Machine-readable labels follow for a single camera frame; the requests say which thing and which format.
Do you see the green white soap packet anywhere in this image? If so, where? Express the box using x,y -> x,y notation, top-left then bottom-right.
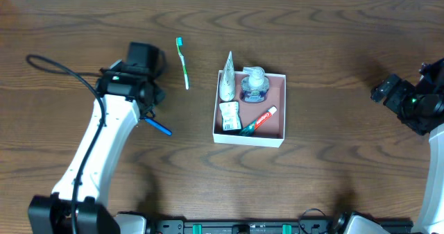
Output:
219,101 -> 241,131

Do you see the white shampoo tube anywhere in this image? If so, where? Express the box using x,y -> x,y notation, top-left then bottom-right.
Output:
219,52 -> 236,102

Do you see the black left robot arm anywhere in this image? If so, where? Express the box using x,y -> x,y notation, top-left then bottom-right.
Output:
28,42 -> 171,233

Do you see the white cardboard box pink inside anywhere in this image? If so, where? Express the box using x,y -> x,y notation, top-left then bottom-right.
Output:
212,72 -> 287,148

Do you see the blue disposable razor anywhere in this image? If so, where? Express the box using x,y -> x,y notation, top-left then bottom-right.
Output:
144,117 -> 172,136

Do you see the green white toothbrush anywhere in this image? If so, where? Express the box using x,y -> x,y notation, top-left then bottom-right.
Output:
176,37 -> 189,90

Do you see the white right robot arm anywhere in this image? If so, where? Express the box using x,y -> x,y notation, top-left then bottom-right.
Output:
370,59 -> 443,233

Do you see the clear spray bottle blue liquid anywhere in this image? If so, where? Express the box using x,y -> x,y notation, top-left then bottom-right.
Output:
240,67 -> 270,103

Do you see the red green toothpaste tube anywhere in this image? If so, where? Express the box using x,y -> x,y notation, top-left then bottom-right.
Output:
239,106 -> 277,137

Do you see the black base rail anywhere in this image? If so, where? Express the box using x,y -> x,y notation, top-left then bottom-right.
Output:
147,217 -> 334,234

